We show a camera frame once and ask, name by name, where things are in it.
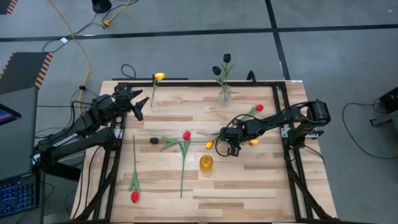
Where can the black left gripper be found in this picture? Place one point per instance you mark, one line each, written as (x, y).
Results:
(124, 99)

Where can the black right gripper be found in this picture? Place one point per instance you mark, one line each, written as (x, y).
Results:
(231, 134)

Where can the yellow orange artificial tulip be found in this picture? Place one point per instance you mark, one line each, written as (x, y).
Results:
(210, 145)
(159, 76)
(254, 142)

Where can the red artificial tulip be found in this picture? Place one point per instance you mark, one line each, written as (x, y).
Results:
(186, 135)
(134, 197)
(259, 108)

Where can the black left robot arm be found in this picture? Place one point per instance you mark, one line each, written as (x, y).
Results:
(65, 144)

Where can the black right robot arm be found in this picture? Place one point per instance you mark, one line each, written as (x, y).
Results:
(280, 119)

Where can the clear slender glass vase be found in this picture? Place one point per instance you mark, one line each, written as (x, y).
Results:
(154, 105)

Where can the amber glass vase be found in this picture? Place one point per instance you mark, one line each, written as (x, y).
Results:
(206, 163)

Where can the clear bulbous glass vase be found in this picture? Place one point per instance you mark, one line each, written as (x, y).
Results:
(224, 99)

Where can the silver mounting plate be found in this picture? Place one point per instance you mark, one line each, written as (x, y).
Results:
(118, 133)
(285, 132)

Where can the black edge clamp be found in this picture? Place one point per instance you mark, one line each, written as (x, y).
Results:
(251, 77)

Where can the yellow power plug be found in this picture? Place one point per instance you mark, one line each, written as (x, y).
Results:
(106, 22)

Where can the black floor stand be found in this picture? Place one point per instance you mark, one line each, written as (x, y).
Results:
(101, 5)

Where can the black hazard striped mat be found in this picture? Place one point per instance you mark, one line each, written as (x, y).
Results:
(4, 4)
(21, 71)

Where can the grey side desk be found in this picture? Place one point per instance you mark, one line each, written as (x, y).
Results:
(17, 149)

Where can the computer monitor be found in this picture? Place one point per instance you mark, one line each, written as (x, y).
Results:
(7, 115)

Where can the black backlit keyboard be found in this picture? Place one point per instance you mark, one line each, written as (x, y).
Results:
(18, 196)

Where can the black equipment box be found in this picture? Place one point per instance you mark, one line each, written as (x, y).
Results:
(390, 101)

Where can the black aluminium table frame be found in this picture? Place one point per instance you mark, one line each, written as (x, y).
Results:
(192, 84)

